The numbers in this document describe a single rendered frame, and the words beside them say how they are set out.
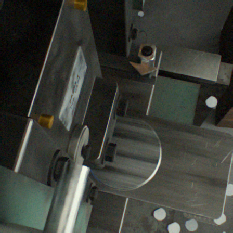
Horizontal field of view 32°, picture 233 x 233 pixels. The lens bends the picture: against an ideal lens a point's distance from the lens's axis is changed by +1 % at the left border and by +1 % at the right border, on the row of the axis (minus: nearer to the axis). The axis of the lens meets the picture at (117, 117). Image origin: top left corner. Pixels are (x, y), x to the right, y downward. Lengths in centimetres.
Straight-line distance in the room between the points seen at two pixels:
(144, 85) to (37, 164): 59
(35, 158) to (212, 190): 50
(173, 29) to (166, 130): 98
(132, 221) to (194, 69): 33
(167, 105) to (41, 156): 64
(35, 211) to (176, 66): 71
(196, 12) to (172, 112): 89
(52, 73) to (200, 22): 136
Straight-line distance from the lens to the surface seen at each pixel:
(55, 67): 31
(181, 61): 86
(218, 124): 146
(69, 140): 42
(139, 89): 76
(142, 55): 69
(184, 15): 164
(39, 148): 19
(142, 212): 78
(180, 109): 82
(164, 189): 65
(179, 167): 66
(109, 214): 72
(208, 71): 86
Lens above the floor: 143
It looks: 75 degrees down
